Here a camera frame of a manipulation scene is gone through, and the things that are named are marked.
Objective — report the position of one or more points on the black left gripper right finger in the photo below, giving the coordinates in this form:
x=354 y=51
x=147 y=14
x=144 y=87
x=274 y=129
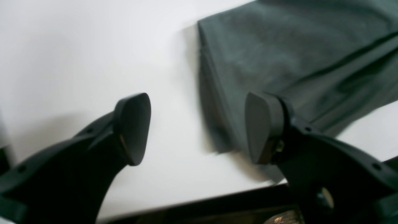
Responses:
x=330 y=180

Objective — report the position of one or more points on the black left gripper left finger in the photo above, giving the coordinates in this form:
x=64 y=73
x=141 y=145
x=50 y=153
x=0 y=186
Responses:
x=67 y=182

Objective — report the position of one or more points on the dark green T-shirt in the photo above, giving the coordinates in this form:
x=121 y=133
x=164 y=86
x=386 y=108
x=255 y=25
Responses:
x=334 y=60

